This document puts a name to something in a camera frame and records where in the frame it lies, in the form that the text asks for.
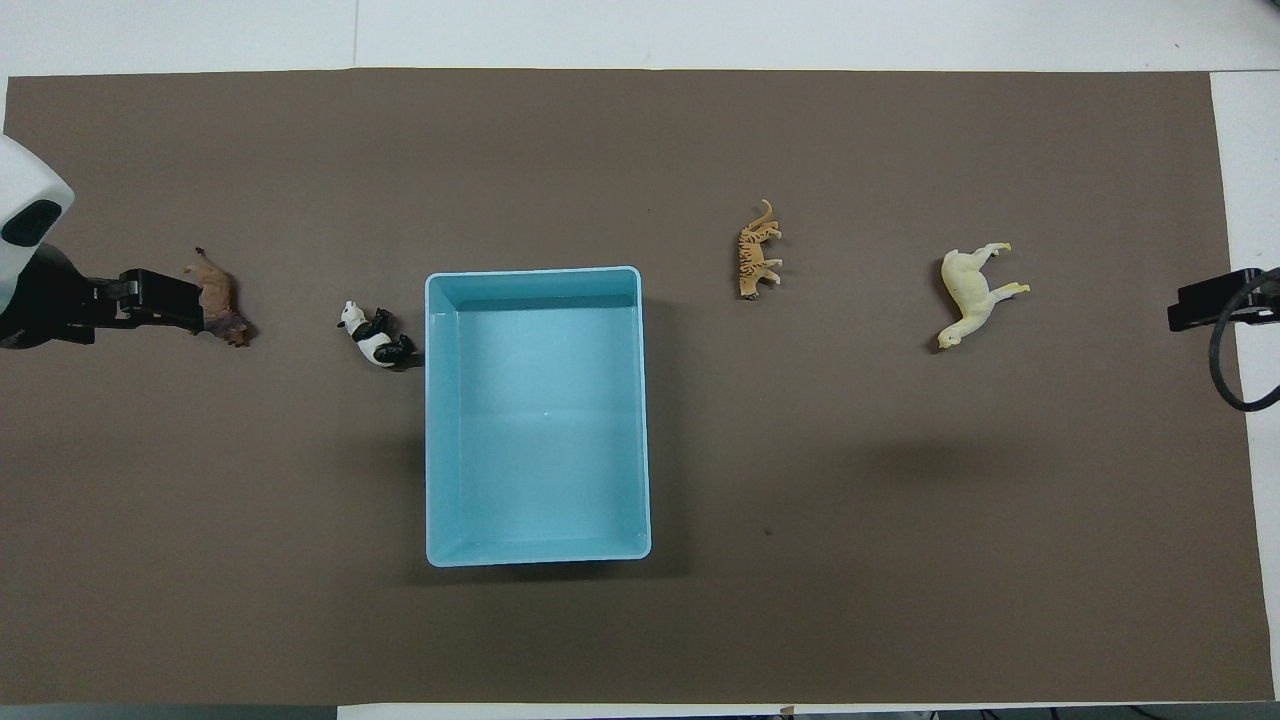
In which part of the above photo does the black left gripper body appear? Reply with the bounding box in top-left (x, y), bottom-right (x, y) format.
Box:
top-left (0, 243), bottom-right (126, 351)

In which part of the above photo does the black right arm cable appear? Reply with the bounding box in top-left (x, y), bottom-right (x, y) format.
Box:
top-left (1209, 270), bottom-right (1280, 413)

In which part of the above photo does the black and white panda toy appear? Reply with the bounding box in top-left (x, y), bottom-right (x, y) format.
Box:
top-left (337, 300), bottom-right (425, 371)

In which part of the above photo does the light blue storage box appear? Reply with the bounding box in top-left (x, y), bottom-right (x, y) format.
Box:
top-left (424, 265), bottom-right (653, 569)

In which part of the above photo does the orange striped tiger toy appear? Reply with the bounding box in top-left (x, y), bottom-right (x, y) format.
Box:
top-left (737, 199), bottom-right (784, 301)

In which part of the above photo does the brown lion toy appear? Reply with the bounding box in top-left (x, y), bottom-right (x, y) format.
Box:
top-left (183, 247), bottom-right (257, 349)

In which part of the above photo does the cream alpaca toy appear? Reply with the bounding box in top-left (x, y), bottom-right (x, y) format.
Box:
top-left (936, 241), bottom-right (1031, 354)

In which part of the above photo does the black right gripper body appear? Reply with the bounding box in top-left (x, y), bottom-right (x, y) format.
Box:
top-left (1245, 266), bottom-right (1280, 323)

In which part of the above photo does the brown table mat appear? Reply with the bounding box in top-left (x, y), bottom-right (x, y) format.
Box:
top-left (0, 68), bottom-right (1276, 706)

